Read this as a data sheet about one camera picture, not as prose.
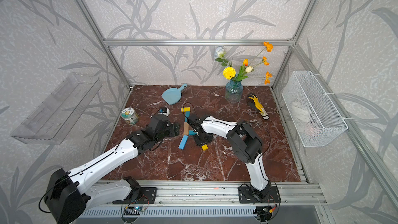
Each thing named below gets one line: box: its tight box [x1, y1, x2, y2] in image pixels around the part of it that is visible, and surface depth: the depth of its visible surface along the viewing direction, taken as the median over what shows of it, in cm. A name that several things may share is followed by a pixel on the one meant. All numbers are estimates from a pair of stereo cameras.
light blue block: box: [178, 134, 189, 150], surface depth 93 cm
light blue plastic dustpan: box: [161, 84, 188, 105], surface depth 119 cm
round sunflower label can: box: [120, 107, 139, 125], surface depth 98 cm
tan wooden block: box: [183, 122, 190, 135], surface depth 98 cm
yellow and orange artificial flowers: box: [214, 41, 274, 85], surface depth 93 cm
